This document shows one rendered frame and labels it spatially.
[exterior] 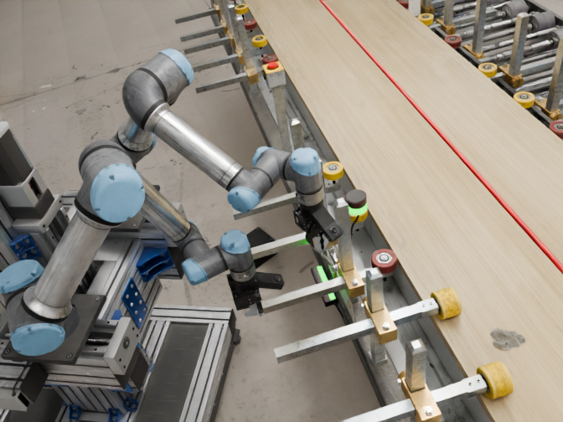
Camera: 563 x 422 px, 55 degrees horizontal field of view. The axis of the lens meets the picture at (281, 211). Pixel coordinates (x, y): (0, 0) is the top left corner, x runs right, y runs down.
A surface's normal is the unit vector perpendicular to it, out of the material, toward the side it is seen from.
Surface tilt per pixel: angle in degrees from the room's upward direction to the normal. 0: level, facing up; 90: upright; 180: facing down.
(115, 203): 85
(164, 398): 0
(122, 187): 85
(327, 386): 0
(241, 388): 0
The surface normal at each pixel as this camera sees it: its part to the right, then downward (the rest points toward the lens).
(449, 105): -0.15, -0.73
